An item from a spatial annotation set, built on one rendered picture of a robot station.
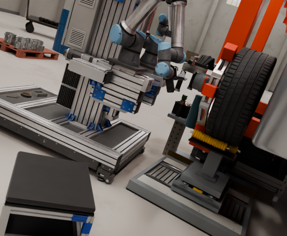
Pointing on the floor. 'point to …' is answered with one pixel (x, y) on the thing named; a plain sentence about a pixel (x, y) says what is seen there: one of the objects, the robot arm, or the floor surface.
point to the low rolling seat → (47, 198)
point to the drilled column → (174, 136)
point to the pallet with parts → (22, 46)
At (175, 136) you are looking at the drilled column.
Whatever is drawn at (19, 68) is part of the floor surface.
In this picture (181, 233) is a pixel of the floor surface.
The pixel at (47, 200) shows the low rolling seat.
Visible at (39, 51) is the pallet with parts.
